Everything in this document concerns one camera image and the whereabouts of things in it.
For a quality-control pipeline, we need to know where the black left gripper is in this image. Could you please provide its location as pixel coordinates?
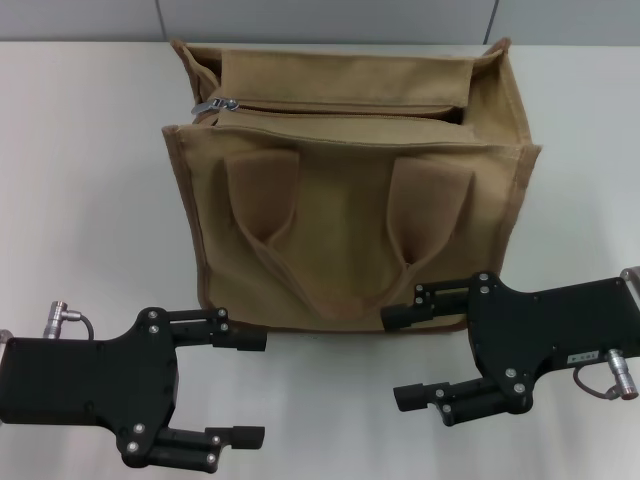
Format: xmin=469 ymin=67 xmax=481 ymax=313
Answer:
xmin=0 ymin=305 xmax=268 ymax=474

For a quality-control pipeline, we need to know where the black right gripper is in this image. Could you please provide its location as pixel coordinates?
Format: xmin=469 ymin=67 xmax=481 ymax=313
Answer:
xmin=380 ymin=271 xmax=640 ymax=428

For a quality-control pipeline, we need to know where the khaki canvas food bag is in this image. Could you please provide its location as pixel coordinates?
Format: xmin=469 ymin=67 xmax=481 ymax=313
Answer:
xmin=160 ymin=38 xmax=542 ymax=335

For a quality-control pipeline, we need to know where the silver metal zipper pull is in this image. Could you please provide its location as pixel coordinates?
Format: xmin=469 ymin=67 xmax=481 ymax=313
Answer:
xmin=191 ymin=97 xmax=240 ymax=117

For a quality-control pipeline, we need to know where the left gripper connector cable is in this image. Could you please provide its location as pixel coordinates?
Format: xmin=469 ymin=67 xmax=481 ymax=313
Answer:
xmin=41 ymin=300 xmax=96 ymax=344

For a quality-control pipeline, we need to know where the gripper connector cable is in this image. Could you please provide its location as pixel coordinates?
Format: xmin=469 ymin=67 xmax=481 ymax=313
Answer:
xmin=41 ymin=300 xmax=96 ymax=344
xmin=571 ymin=349 xmax=640 ymax=396

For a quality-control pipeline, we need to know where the right gripper connector cable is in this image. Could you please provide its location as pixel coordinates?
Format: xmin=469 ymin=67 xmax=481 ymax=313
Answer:
xmin=571 ymin=349 xmax=640 ymax=396

